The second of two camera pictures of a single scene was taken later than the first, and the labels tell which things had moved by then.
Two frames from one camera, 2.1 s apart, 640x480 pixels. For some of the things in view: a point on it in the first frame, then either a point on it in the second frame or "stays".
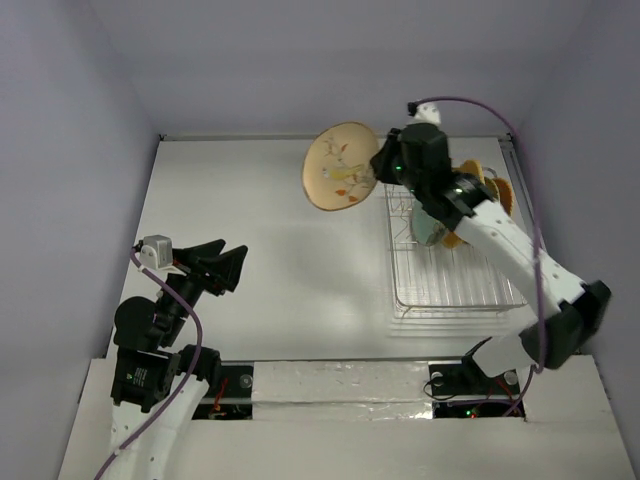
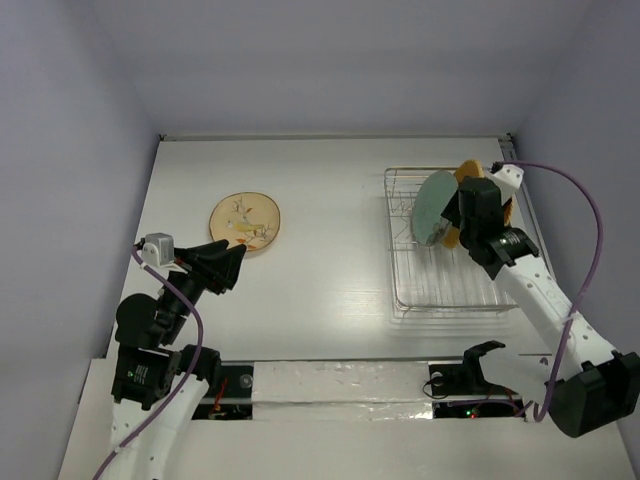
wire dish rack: [420, 276] stays
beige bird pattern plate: [337, 171] → [245, 218]
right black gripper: [385, 160] → [470, 215]
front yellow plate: [453, 239] stays
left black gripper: [225, 267] stays
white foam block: [349, 390] stays
